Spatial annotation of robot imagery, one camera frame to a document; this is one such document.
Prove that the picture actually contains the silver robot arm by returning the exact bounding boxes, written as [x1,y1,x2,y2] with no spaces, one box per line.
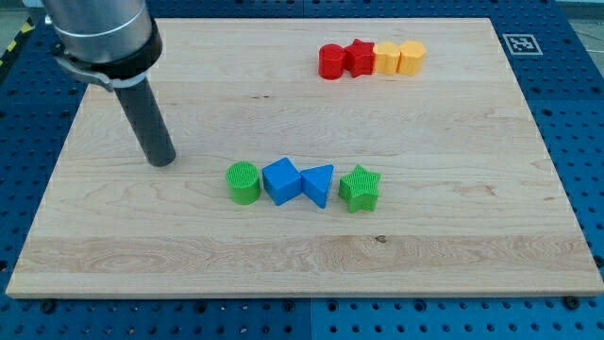
[42,0,162,92]

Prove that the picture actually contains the blue triangle block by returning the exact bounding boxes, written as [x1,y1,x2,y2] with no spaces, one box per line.
[300,164,334,209]

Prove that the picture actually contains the light wooden board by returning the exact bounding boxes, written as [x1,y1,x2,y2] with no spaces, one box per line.
[7,18,603,299]

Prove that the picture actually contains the blue cube block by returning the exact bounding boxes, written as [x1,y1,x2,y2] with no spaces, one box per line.
[262,158,302,206]

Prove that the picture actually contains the green cylinder block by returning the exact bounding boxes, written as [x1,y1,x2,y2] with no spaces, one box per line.
[226,161,260,205]

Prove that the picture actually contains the green star block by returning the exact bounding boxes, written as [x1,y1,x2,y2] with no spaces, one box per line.
[338,164,381,213]

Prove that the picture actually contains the red cylinder block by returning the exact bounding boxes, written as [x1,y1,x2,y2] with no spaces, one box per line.
[318,43,345,80]

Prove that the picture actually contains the red star block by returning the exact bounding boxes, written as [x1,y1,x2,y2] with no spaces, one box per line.
[344,39,375,77]

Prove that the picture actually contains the yellow heart block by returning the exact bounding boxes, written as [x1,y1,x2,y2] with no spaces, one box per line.
[373,42,400,75]

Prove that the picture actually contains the yellow hexagon block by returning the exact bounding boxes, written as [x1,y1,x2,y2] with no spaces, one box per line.
[397,41,428,76]

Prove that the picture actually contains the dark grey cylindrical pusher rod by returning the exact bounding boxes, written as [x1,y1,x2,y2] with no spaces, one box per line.
[114,77,176,167]

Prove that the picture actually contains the white fiducial marker tag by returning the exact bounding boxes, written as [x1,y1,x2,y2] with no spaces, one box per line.
[502,33,543,56]

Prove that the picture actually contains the yellow black hazard tape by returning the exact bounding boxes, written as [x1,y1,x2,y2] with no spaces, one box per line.
[1,16,35,69]

